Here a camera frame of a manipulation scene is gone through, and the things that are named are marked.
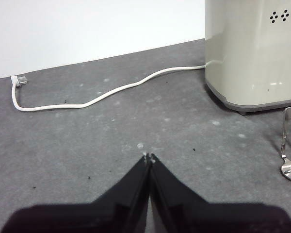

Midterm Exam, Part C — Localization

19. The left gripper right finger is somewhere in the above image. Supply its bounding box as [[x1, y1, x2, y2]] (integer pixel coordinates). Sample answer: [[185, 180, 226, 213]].
[[150, 152, 291, 233]]

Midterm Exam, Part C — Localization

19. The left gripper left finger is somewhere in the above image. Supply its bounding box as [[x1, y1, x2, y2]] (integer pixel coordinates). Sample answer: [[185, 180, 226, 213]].
[[0, 154, 152, 233]]

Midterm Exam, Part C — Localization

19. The cream two-slot toaster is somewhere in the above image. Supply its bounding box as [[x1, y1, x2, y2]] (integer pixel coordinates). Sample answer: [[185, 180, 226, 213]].
[[204, 0, 291, 116]]

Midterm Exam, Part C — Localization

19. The white toaster power cord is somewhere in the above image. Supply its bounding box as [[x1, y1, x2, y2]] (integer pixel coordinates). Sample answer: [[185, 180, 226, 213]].
[[10, 65, 207, 113]]

